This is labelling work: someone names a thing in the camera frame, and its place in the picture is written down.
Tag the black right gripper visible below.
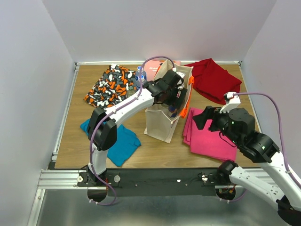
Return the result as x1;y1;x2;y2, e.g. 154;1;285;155
192;104;241;145

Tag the red bull can front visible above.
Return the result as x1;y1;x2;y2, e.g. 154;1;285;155
168;106;179;118

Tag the beige canvas tote bag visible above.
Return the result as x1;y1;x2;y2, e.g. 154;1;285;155
144;62;194;143

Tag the green glass bottle front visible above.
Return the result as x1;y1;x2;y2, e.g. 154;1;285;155
127;86;137;98

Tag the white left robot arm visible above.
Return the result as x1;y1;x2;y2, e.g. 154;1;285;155
87;68;192;186

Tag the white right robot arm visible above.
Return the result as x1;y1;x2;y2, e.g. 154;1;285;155
193;106;301;226

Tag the magenta folded cloth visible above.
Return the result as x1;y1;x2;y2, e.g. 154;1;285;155
183;108;238;161

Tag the dark red cloth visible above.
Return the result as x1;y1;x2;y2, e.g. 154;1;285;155
186;58;242;105

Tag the light pink printed cloth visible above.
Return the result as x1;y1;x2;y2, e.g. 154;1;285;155
142;60;177;81

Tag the orange camouflage cloth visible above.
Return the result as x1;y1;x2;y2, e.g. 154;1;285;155
84;64;137;108

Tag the teal folded cloth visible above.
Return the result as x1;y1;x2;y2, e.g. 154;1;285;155
79;118;142;167

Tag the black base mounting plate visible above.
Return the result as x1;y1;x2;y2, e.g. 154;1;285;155
77;167;250;197

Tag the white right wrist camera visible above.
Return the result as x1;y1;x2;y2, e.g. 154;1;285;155
220;92;241;113

